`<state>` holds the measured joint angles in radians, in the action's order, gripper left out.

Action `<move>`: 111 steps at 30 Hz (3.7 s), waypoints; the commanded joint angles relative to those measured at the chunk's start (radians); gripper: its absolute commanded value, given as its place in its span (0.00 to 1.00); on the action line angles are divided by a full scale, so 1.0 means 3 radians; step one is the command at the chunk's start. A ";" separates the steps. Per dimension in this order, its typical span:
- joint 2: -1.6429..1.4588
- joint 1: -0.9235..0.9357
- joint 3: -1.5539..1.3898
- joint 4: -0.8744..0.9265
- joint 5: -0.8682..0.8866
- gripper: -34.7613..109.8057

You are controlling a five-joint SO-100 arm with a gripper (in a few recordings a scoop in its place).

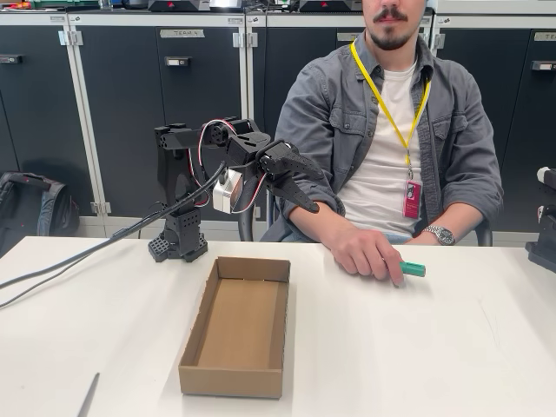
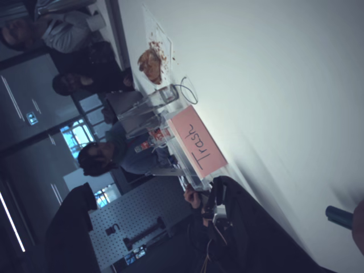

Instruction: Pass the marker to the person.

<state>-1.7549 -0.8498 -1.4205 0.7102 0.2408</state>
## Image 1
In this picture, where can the grey TEAM 4 tape label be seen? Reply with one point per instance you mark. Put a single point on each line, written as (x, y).
(182, 33)

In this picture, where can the silver wristwatch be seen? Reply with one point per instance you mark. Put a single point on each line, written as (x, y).
(443, 236)

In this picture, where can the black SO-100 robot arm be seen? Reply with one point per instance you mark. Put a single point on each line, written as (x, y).
(174, 174)

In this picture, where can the dark rounded object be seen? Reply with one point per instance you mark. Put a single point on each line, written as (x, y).
(134, 3)

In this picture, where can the man in grey shirt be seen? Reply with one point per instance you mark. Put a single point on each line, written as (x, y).
(330, 108)

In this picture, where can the green box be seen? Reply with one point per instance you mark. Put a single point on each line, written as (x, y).
(65, 3)

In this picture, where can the green marker pen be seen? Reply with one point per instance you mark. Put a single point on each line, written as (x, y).
(415, 269)

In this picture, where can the open brown cardboard box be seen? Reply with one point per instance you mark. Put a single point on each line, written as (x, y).
(243, 321)

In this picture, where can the grey flat stick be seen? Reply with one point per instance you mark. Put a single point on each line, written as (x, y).
(89, 395)

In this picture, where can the red ID badge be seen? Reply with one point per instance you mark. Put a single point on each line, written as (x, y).
(412, 202)

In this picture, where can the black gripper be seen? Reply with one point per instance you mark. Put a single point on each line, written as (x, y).
(278, 160)

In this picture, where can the person's left hand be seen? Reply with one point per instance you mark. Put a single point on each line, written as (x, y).
(420, 238)

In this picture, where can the person's right forearm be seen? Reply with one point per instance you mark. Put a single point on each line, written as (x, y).
(321, 226)

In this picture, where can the silver white wrist camera box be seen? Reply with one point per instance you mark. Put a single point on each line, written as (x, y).
(226, 193)

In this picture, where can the person's left forearm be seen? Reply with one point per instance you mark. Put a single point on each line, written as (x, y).
(469, 223)

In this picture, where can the black device with red logo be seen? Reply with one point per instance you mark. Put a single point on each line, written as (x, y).
(323, 5)
(174, 5)

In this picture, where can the clear glass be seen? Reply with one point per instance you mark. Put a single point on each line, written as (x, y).
(106, 3)

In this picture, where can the white grey device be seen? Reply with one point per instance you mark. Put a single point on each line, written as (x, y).
(226, 3)

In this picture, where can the person's right hand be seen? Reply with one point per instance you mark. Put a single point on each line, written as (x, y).
(369, 254)

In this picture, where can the black idle robot arm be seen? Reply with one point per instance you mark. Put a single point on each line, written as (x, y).
(545, 256)

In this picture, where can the dark grey metal cabinet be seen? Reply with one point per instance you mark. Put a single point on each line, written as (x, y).
(278, 65)
(35, 108)
(521, 108)
(121, 87)

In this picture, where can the black backpack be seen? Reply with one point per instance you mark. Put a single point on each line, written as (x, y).
(26, 208)

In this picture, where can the red orange tool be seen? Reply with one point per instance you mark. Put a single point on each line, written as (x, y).
(17, 5)

